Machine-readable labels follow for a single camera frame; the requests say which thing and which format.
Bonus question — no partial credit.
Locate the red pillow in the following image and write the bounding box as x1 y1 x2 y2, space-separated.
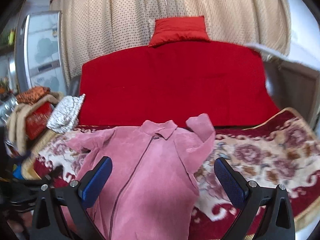
149 16 210 47

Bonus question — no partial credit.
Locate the red gift box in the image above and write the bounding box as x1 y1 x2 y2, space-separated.
25 102 53 140

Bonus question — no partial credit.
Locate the beige dotted curtain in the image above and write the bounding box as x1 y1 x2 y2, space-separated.
50 0 291 81

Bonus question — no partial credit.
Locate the pink corduroy jacket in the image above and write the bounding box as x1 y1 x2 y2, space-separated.
67 114 215 239

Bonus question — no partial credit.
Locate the white patterned folded cloth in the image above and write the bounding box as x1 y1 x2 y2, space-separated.
46 94 85 134

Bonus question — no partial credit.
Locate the floral plush blanket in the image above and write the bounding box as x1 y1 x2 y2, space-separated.
22 108 319 239

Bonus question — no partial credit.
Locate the orange patterned cloth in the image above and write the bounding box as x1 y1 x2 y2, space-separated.
16 86 50 105

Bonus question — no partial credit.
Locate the beige fabric pile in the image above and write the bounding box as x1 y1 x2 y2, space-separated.
7 92 64 156

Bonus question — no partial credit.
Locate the red quilt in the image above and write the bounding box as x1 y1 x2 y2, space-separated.
79 41 279 127

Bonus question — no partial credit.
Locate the silver refrigerator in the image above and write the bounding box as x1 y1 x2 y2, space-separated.
16 11 67 95

